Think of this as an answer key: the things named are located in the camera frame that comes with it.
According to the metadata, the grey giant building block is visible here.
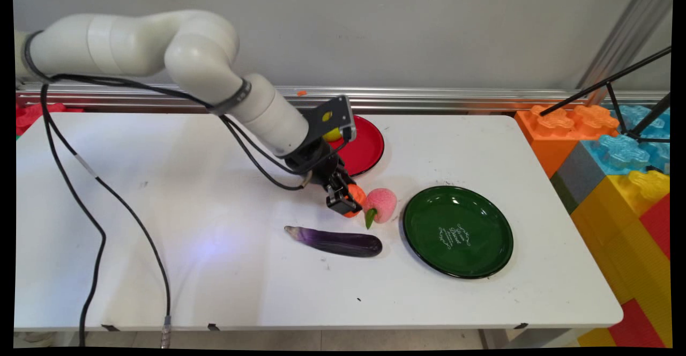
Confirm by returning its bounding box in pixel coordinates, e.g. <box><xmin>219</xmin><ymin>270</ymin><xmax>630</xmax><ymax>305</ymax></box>
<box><xmin>556</xmin><ymin>142</ymin><xmax>609</xmax><ymax>207</ymax></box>

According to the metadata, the purple toy eggplant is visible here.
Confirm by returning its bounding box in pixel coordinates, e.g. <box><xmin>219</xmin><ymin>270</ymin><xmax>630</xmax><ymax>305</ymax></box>
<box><xmin>284</xmin><ymin>225</ymin><xmax>384</xmax><ymax>258</ymax></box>

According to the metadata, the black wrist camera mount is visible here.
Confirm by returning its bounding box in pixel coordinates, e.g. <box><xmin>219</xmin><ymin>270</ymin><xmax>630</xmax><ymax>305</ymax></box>
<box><xmin>300</xmin><ymin>94</ymin><xmax>357</xmax><ymax>143</ymax></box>

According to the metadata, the orange giant building block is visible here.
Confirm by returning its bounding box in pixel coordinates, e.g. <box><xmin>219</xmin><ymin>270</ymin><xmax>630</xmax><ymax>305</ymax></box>
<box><xmin>514</xmin><ymin>104</ymin><xmax>620</xmax><ymax>179</ymax></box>

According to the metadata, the yellow giant building block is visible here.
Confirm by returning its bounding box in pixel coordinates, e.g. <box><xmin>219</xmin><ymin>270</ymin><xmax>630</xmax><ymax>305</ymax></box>
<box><xmin>570</xmin><ymin>169</ymin><xmax>672</xmax><ymax>348</ymax></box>

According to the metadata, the pink toy peach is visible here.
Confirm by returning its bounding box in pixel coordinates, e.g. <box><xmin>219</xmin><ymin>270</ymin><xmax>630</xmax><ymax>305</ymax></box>
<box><xmin>363</xmin><ymin>188</ymin><xmax>398</xmax><ymax>231</ymax></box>

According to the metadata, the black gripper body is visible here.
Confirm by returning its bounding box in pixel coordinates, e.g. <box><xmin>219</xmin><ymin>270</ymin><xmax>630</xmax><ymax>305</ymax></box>
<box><xmin>282</xmin><ymin>139</ymin><xmax>340</xmax><ymax>187</ymax></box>

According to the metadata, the red plate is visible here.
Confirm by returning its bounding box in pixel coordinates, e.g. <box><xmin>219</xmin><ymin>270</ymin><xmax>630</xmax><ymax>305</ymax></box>
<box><xmin>326</xmin><ymin>114</ymin><xmax>385</xmax><ymax>179</ymax></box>

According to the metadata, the slanted aluminium post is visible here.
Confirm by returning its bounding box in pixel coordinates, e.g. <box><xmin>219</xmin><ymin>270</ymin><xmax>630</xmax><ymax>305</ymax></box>
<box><xmin>576</xmin><ymin>0</ymin><xmax>674</xmax><ymax>106</ymax></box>

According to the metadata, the green plate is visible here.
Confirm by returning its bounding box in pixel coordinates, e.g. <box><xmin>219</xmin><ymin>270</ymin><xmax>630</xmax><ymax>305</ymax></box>
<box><xmin>402</xmin><ymin>186</ymin><xmax>514</xmax><ymax>279</ymax></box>

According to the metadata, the plain black cable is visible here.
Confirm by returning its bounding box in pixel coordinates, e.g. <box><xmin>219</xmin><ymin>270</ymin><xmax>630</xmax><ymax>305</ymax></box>
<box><xmin>40</xmin><ymin>73</ymin><xmax>356</xmax><ymax>347</ymax></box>

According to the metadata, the aluminium wall rail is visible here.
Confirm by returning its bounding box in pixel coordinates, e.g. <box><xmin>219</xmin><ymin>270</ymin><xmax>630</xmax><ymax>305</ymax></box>
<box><xmin>16</xmin><ymin>83</ymin><xmax>670</xmax><ymax>114</ymax></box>

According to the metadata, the grey table leg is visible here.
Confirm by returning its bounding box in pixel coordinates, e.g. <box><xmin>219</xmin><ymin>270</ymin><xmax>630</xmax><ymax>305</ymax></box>
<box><xmin>479</xmin><ymin>328</ymin><xmax>579</xmax><ymax>349</ymax></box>

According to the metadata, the orange toy tangerine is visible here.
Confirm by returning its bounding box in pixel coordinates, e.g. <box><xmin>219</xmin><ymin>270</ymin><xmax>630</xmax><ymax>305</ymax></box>
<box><xmin>343</xmin><ymin>183</ymin><xmax>368</xmax><ymax>219</ymax></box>

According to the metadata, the blue giant building block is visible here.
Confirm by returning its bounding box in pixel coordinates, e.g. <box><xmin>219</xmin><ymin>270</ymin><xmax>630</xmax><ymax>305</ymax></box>
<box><xmin>581</xmin><ymin>104</ymin><xmax>672</xmax><ymax>176</ymax></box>

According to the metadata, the black cable strap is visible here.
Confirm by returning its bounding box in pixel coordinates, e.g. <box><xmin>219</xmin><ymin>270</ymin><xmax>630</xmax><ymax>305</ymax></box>
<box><xmin>23</xmin><ymin>30</ymin><xmax>44</xmax><ymax>84</ymax></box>
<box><xmin>208</xmin><ymin>78</ymin><xmax>252</xmax><ymax>116</ymax></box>

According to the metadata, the black tripod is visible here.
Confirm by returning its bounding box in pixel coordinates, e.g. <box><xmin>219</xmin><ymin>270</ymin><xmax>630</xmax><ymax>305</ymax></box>
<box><xmin>539</xmin><ymin>47</ymin><xmax>672</xmax><ymax>145</ymax></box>

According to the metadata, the green yellow toy pear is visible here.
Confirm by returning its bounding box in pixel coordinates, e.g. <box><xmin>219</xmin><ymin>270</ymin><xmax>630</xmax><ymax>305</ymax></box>
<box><xmin>321</xmin><ymin>110</ymin><xmax>344</xmax><ymax>143</ymax></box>

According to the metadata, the black cable with metal connector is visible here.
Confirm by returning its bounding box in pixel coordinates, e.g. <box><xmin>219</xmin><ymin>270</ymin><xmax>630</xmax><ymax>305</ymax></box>
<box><xmin>40</xmin><ymin>73</ymin><xmax>315</xmax><ymax>349</ymax></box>

